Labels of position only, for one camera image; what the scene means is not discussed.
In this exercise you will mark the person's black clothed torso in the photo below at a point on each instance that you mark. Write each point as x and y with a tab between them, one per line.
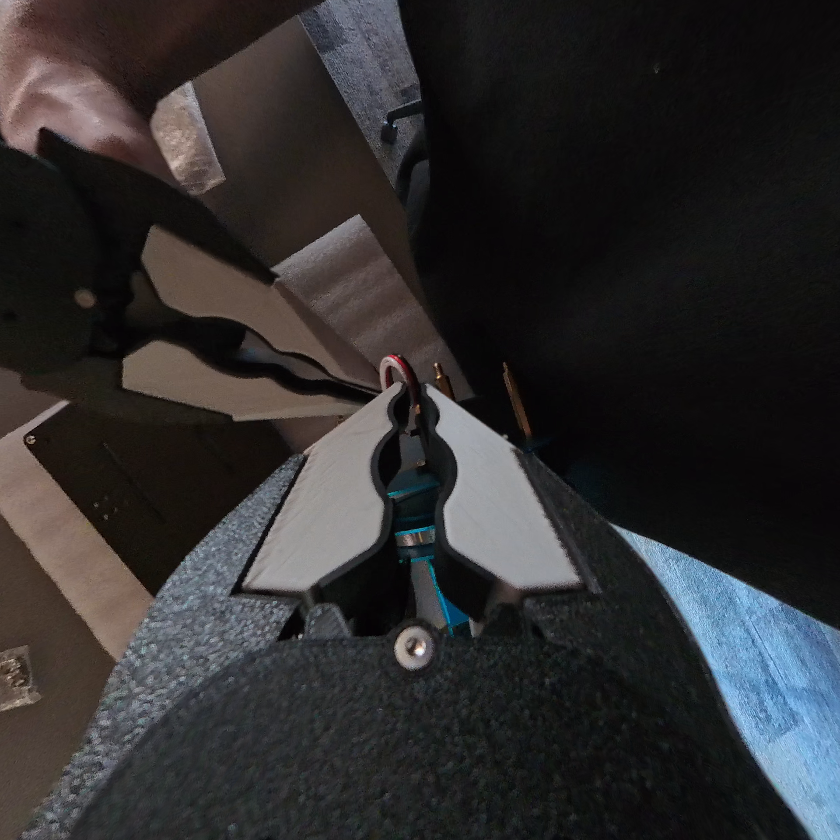
623	262

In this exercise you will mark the white foam sheet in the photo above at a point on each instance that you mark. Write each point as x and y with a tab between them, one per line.
354	282

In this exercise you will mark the clear bag of screws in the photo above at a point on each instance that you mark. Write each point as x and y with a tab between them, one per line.
13	676

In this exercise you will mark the black swivel office chair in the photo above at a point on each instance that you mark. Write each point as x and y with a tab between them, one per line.
407	177

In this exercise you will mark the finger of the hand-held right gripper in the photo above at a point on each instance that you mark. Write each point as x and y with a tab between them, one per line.
216	282
197	387

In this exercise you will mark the person's right hand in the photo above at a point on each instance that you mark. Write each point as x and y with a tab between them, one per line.
79	111

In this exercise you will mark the teal blue object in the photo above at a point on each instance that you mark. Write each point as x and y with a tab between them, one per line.
410	489

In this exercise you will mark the black metal base plate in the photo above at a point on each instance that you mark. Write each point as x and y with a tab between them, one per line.
131	499

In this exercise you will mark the person's right forearm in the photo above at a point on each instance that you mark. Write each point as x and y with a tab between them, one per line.
164	39

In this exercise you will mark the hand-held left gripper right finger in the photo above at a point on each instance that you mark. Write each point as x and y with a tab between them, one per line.
512	525

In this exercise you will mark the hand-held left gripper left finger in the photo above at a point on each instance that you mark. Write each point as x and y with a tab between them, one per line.
308	525

